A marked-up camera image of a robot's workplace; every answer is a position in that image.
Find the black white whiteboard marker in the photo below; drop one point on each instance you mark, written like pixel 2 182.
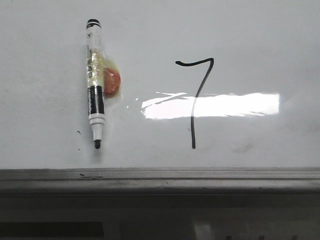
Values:
pixel 95 80

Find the grey aluminium marker tray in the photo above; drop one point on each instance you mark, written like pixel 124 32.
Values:
pixel 158 181

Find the red round magnet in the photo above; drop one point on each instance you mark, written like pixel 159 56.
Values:
pixel 112 81

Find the white whiteboard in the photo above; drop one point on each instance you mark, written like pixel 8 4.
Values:
pixel 204 83

